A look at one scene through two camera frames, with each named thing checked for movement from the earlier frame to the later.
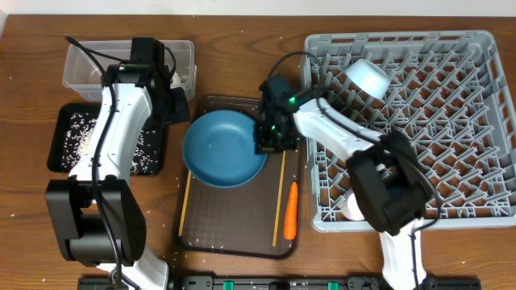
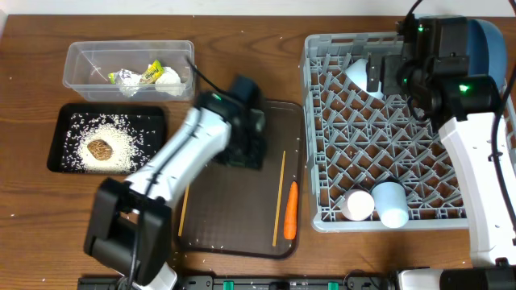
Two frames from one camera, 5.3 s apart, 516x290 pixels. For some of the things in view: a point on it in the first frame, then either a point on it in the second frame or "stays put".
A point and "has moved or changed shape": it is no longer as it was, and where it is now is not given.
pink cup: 351,209 stays put
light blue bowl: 368,77 stays put
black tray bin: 72,126 stays put
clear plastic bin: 86,61 stays put
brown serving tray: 261,217 stays put
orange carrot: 290,225 stays put
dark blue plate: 218,149 has moved or changed shape
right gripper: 262,144 to 373,76
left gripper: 182,112 to 256,160
